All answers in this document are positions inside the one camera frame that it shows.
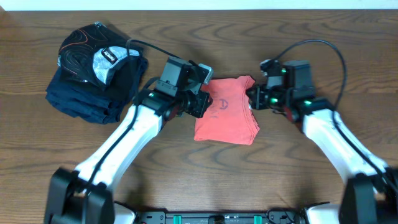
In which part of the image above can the red soccer t-shirt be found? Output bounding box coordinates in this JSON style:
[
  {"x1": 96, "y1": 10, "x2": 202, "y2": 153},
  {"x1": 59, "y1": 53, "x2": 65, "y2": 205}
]
[{"x1": 194, "y1": 75, "x2": 259, "y2": 145}]

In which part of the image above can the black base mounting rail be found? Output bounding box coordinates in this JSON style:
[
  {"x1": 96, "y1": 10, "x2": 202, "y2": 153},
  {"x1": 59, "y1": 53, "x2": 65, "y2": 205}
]
[{"x1": 133, "y1": 208, "x2": 307, "y2": 224}]

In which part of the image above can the navy blue folded garment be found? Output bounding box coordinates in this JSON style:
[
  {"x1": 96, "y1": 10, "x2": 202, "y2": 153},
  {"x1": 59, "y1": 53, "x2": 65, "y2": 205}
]
[{"x1": 45, "y1": 57, "x2": 147, "y2": 124}]

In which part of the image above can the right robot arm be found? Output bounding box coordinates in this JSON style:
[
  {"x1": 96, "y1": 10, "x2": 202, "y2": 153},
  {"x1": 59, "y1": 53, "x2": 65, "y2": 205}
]
[{"x1": 246, "y1": 59, "x2": 397, "y2": 223}]

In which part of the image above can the black patterned folded garment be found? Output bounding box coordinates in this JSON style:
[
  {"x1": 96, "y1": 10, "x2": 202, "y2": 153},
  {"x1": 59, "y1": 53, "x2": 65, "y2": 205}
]
[{"x1": 58, "y1": 22, "x2": 147, "y2": 91}]

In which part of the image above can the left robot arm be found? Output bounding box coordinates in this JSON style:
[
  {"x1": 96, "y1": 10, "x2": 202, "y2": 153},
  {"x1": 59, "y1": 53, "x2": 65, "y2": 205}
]
[{"x1": 44, "y1": 57, "x2": 213, "y2": 223}]

